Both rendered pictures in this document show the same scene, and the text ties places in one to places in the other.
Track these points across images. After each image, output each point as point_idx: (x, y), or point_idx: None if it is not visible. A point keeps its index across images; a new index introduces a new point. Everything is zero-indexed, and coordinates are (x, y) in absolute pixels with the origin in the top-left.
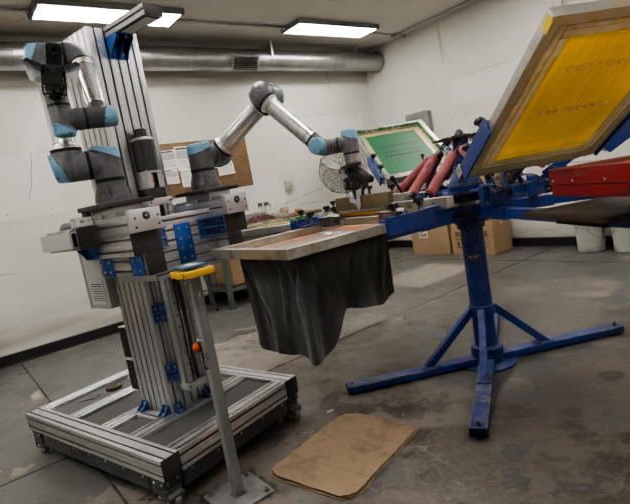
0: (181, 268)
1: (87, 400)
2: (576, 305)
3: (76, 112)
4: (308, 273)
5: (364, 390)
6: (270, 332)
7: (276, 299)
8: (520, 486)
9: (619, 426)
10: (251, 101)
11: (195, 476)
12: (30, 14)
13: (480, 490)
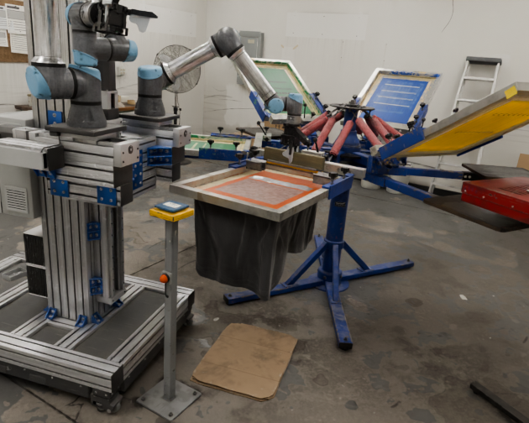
0: (169, 210)
1: None
2: (374, 237)
3: (103, 44)
4: (278, 228)
5: (240, 301)
6: (212, 263)
7: (232, 240)
8: (384, 388)
9: (430, 342)
10: (220, 45)
11: (129, 383)
12: None
13: (359, 391)
